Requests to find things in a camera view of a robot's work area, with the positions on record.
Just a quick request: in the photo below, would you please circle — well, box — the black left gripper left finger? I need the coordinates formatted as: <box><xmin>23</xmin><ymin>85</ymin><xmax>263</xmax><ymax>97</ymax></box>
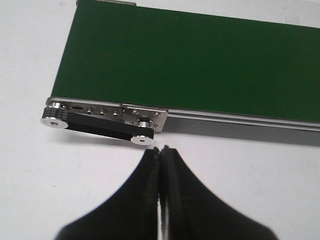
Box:
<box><xmin>56</xmin><ymin>148</ymin><xmax>160</xmax><ymax>240</ymax></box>

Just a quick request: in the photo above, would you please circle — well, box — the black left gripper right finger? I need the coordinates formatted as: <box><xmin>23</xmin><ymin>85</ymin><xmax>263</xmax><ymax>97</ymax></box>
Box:
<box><xmin>161</xmin><ymin>146</ymin><xmax>277</xmax><ymax>240</ymax></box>

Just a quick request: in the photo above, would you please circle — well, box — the small silver drive pulley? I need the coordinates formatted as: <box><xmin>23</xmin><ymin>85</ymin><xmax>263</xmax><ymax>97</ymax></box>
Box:
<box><xmin>130</xmin><ymin>118</ymin><xmax>155</xmax><ymax>146</ymax></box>

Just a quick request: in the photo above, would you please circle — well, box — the black drive timing belt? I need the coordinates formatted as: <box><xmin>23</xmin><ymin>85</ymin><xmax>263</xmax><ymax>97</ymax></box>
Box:
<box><xmin>65</xmin><ymin>111</ymin><xmax>155</xmax><ymax>143</ymax></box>

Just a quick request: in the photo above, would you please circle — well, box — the green conveyor belt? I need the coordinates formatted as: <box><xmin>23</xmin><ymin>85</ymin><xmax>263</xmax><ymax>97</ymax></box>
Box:
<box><xmin>51</xmin><ymin>0</ymin><xmax>320</xmax><ymax>123</ymax></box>

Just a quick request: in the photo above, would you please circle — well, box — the aluminium conveyor frame rail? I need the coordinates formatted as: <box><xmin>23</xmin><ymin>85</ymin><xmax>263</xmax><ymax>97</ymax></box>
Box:
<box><xmin>45</xmin><ymin>96</ymin><xmax>320</xmax><ymax>136</ymax></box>

